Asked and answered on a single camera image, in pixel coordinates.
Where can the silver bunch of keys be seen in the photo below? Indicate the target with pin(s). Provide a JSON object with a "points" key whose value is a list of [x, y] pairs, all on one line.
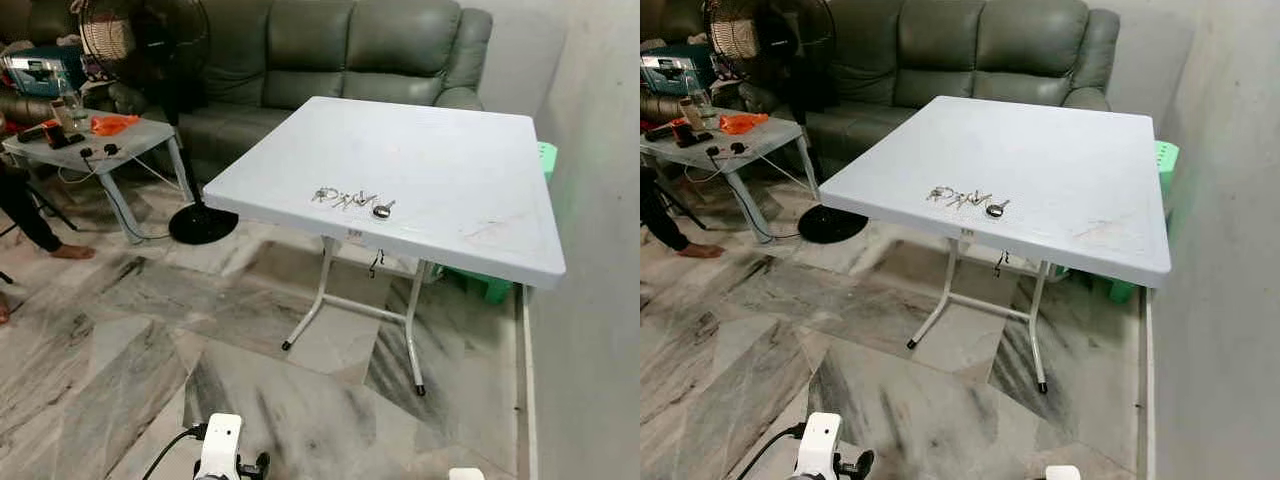
{"points": [[345, 200], [960, 198]]}

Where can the green plastic stool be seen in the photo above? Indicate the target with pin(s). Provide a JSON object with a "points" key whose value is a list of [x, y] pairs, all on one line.
{"points": [[490, 288], [1167, 158]]}

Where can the person's leg in black trousers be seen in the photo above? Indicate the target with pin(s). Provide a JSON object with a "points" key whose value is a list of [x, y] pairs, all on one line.
{"points": [[660, 215], [30, 215]]}

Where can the small grey side table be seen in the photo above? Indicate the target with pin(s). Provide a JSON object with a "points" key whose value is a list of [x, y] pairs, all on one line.
{"points": [[130, 140], [765, 140]]}

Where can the white folding table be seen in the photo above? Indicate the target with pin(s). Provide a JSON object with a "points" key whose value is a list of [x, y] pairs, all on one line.
{"points": [[1040, 170], [420, 170]]}

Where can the black standing fan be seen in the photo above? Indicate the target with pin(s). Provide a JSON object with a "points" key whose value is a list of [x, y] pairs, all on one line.
{"points": [[812, 110], [185, 110]]}

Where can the orange cloth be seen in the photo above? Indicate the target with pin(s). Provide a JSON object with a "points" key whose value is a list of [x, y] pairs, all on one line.
{"points": [[742, 123], [113, 124]]}

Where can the black handheld device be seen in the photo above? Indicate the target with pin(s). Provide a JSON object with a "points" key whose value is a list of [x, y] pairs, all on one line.
{"points": [[65, 138], [692, 136]]}

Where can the grey-green leather sofa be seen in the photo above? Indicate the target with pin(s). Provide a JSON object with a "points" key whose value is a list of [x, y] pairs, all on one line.
{"points": [[320, 50], [950, 50]]}

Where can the teal box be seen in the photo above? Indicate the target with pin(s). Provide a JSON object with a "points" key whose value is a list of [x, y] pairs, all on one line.
{"points": [[40, 72], [675, 75]]}

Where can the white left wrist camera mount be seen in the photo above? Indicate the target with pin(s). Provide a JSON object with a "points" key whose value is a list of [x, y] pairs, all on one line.
{"points": [[820, 445], [220, 445]]}

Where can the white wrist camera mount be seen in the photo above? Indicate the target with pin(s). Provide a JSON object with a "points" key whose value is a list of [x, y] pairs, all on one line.
{"points": [[466, 474], [1063, 473], [220, 445], [820, 445]]}

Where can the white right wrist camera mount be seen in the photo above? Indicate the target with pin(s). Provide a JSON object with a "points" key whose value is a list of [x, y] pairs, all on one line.
{"points": [[466, 474], [1063, 473]]}

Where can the white wall conduit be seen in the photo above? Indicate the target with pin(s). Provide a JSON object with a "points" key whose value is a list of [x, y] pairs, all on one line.
{"points": [[529, 400], [1149, 400]]}

